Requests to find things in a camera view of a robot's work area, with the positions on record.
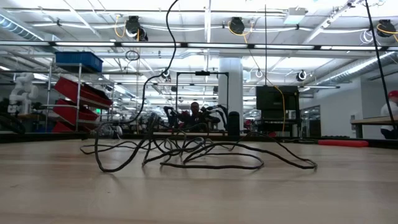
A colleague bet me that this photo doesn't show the thin black cord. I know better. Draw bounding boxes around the thin black cord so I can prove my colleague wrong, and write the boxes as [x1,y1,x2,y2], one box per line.
[80,0,318,174]

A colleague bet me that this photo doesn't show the person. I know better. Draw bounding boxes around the person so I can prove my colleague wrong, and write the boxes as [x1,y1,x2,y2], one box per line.
[180,101,215,132]
[381,90,398,140]

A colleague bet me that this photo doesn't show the black cylinder stand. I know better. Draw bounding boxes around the black cylinder stand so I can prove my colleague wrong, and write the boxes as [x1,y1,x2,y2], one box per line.
[228,111,241,136]

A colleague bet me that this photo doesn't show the white square column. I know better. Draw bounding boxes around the white square column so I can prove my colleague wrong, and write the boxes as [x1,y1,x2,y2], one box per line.
[218,57,244,131]

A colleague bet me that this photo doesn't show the black monitor cart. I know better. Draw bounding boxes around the black monitor cart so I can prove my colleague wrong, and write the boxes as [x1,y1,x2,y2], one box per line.
[256,85,301,135]

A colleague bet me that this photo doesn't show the red plastic storage bin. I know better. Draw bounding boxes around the red plastic storage bin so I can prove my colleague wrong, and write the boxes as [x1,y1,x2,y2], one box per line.
[52,98,100,125]
[54,77,113,109]
[52,121,76,134]

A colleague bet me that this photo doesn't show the blue plastic storage bin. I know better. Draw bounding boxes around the blue plastic storage bin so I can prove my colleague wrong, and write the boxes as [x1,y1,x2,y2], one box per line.
[55,51,104,73]

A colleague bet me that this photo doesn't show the metal shelf rack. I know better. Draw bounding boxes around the metal shelf rack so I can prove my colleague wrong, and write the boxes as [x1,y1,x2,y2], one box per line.
[43,62,116,134]

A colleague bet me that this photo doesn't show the wooden table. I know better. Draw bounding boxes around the wooden table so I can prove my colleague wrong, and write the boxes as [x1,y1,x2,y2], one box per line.
[350,115,398,139]

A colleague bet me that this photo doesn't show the thin black slanted pole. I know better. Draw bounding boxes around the thin black slanted pole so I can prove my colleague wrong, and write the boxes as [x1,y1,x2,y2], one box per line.
[365,0,398,140]

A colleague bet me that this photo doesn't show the black background station frame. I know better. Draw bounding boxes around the black background station frame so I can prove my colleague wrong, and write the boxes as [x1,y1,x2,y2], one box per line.
[175,70,230,131]

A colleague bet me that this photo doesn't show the yellow hanging cable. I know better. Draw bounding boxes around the yellow hanging cable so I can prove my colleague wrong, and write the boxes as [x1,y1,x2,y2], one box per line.
[228,23,286,134]

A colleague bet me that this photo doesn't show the hanging black cable loop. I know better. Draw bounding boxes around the hanging black cable loop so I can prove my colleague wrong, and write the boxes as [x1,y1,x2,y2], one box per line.
[125,49,141,62]

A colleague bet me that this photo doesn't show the black ceiling cable reel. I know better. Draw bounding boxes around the black ceiling cable reel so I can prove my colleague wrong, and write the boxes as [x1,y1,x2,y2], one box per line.
[126,15,149,42]
[228,17,246,35]
[377,19,398,38]

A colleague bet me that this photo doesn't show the red-handled pliers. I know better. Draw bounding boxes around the red-handled pliers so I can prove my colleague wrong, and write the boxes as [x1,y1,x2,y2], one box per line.
[281,138,370,148]

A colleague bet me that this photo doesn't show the black equipment with hose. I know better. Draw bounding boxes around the black equipment with hose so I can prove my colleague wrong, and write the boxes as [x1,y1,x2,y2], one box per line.
[0,98,27,134]

